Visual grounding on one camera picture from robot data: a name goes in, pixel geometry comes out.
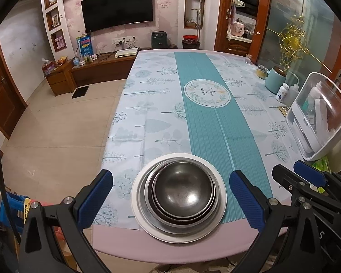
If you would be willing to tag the tree print tablecloth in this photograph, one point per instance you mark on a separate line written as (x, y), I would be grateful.
(210, 130)

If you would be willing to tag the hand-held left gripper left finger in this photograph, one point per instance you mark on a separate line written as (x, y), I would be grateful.
(95, 199)

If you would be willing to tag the white router box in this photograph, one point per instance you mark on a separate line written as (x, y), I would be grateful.
(126, 53)

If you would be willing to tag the wooden television cabinet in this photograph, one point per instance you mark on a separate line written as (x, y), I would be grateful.
(85, 72)

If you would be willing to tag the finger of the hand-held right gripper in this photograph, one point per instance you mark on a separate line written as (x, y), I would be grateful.
(284, 177)
(309, 173)

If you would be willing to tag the red tissue box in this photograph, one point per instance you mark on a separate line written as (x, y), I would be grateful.
(49, 67)

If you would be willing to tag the black wall television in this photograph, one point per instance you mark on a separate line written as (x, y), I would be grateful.
(118, 8)

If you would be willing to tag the gold wall ornament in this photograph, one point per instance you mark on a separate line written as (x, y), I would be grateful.
(294, 38)

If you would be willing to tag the teal canister with wooden lid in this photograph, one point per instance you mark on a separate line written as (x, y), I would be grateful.
(275, 81)

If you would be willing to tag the gold blister pack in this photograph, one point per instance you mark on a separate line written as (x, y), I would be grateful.
(284, 111)

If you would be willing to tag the white squeeze bottle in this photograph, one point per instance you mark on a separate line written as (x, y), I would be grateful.
(291, 95)

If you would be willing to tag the blue printed box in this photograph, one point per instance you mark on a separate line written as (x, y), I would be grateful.
(84, 46)

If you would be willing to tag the small steel bowl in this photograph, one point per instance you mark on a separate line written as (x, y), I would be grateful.
(183, 187)

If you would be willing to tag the pink table cover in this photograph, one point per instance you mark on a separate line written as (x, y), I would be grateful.
(122, 241)

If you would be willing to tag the large steel bowl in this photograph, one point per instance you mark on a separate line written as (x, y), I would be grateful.
(148, 204)

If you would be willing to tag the green wet wipes packet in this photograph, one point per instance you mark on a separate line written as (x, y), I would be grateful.
(320, 165)

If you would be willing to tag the brown wooden door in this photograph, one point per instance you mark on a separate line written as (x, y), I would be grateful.
(1, 91)

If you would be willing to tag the white plate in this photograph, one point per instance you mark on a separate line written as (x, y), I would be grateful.
(136, 202)

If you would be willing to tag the steel bowl with pink outside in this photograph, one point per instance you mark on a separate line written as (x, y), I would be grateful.
(151, 197)

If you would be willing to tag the bucket with red lid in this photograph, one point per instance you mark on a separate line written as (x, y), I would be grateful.
(191, 43)

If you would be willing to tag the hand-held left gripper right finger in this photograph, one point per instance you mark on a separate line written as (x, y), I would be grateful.
(245, 202)

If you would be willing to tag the white pill bottle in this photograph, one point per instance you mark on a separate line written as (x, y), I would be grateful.
(282, 93)

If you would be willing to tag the clear glass cup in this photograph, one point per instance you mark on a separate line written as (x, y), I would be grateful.
(249, 59)

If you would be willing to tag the black air fryer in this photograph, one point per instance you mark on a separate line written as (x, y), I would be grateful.
(159, 39)

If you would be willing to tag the pink rice cooker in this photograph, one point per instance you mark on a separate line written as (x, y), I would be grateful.
(237, 29)

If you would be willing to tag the white storage box clear lid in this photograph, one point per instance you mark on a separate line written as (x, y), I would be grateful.
(329, 130)

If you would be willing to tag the glass jar with yellow contents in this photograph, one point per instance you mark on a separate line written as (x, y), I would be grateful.
(262, 72)

